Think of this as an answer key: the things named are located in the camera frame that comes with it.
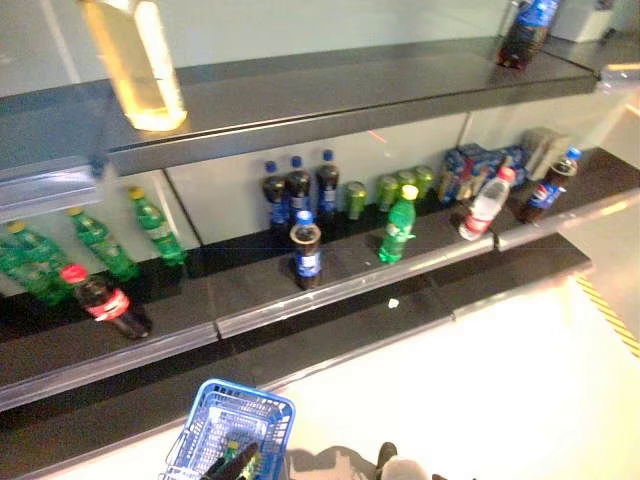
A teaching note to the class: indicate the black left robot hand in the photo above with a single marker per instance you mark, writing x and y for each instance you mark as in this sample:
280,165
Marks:
225,467

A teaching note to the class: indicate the blue plastic shopping basket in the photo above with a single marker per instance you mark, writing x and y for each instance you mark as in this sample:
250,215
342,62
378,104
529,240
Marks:
235,389

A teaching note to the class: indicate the green drink can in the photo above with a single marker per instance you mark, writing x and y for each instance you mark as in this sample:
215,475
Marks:
406,177
355,200
387,192
424,181

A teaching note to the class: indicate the large yellow drink bottle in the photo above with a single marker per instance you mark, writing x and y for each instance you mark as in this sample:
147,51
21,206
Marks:
135,65

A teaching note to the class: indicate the red label cola bottle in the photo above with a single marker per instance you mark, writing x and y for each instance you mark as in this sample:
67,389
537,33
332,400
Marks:
107,302

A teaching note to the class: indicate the small white paper scrap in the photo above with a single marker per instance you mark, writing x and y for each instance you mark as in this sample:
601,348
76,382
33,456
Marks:
393,302

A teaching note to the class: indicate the black upper shelf board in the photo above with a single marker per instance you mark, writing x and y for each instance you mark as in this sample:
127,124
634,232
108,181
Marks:
50,190
325,100
620,75

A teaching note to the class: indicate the clear water bottle red cap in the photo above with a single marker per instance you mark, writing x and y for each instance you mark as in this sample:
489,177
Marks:
482,210

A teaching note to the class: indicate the blue cookie box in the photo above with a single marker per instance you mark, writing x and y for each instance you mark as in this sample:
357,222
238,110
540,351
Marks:
475,167
450,172
512,160

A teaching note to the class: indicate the yellow black hazard tape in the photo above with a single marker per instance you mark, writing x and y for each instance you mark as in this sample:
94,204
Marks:
607,312

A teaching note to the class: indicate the beige carton pack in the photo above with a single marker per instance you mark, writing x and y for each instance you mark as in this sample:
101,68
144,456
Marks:
545,150

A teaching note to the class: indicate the large blue label cola bottle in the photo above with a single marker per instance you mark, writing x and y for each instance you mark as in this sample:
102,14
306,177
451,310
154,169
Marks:
525,35

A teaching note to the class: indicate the white cardboard box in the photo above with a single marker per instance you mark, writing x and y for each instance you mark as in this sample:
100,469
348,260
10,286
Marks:
582,22

